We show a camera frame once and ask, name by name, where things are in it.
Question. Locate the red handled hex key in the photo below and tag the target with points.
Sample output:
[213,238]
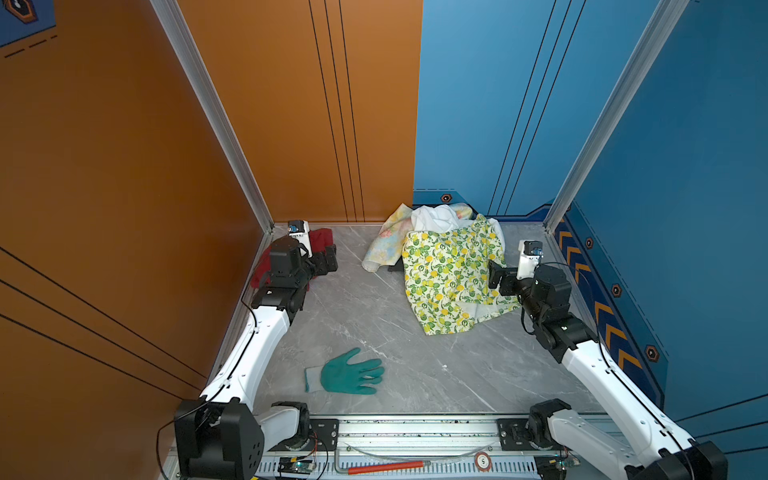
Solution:
[377,468]

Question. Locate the dark red cloth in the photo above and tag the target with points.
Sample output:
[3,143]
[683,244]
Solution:
[320,239]

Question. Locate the right green circuit board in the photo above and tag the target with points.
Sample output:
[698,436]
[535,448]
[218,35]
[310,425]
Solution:
[564,462]

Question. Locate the round red white sticker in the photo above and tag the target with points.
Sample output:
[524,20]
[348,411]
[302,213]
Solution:
[483,461]

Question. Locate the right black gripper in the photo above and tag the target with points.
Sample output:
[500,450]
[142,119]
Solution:
[495,274]

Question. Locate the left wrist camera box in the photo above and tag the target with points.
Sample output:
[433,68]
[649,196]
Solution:
[299,230]

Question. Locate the aluminium corner post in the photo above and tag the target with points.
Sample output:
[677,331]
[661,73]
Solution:
[171,18]
[652,40]

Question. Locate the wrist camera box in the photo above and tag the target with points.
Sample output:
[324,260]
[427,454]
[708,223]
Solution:
[530,255]
[299,230]

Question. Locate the left green circuit board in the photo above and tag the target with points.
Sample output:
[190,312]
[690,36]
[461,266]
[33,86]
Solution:
[295,465]

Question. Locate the right aluminium corner post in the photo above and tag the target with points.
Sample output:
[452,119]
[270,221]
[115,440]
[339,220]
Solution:
[652,40]

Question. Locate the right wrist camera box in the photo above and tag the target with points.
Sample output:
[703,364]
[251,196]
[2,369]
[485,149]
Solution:
[530,255]

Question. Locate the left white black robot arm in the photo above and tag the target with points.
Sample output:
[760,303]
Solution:
[218,435]

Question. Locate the pastel floral cloth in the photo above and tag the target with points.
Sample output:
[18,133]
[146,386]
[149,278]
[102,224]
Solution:
[386,248]

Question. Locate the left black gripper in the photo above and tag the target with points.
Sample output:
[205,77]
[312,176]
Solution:
[321,268]

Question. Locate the left aluminium corner post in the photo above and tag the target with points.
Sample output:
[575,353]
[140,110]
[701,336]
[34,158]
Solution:
[171,18]

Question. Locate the white cloth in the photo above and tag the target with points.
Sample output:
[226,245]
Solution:
[446,219]

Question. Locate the lemon print green cloth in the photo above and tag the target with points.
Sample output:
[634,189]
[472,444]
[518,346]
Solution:
[447,277]

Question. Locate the green white work glove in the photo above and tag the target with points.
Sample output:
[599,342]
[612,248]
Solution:
[339,375]

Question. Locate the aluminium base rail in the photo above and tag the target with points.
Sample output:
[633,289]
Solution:
[449,441]

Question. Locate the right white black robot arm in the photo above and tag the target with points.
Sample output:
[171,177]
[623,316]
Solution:
[655,447]

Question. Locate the green circuit board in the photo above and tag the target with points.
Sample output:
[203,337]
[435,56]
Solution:
[564,462]
[295,465]

